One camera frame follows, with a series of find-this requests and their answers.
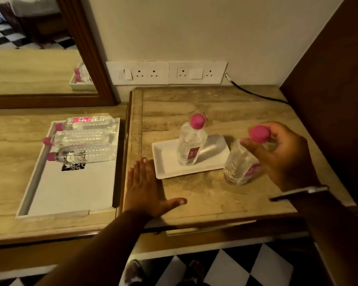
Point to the person's left hand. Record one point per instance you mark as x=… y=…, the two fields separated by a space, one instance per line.
x=146 y=193

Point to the person's right hand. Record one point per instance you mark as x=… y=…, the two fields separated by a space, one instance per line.
x=286 y=166

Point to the person's left thumb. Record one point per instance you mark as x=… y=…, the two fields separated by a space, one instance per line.
x=174 y=203

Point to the person's right thumb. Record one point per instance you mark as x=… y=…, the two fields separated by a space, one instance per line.
x=253 y=151

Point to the clear pink-capped water bottle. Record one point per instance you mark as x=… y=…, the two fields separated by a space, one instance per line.
x=83 y=154
x=77 y=138
x=191 y=142
x=241 y=163
x=89 y=123

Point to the person's left forearm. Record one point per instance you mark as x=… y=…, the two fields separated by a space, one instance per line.
x=104 y=250

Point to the person's right forearm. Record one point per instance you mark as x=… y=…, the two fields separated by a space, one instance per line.
x=337 y=232

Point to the small white rectangular plate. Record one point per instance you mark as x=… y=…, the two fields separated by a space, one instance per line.
x=173 y=163

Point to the person's right shoe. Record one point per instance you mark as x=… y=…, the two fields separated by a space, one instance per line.
x=195 y=272

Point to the person's shoe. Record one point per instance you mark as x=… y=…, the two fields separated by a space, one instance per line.
x=195 y=272
x=134 y=272

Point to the person's left shoe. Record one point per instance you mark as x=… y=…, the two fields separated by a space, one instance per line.
x=134 y=272

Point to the large white tray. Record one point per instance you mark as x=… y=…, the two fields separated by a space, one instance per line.
x=74 y=187

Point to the dark wooden cabinet panel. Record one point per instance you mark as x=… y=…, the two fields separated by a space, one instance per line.
x=334 y=86

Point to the black patterned card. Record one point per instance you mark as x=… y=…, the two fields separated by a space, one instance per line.
x=73 y=167

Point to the white wall socket panel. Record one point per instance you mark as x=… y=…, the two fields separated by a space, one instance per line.
x=137 y=73
x=197 y=73

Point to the wood-framed wall mirror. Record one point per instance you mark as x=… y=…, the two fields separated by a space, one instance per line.
x=47 y=56

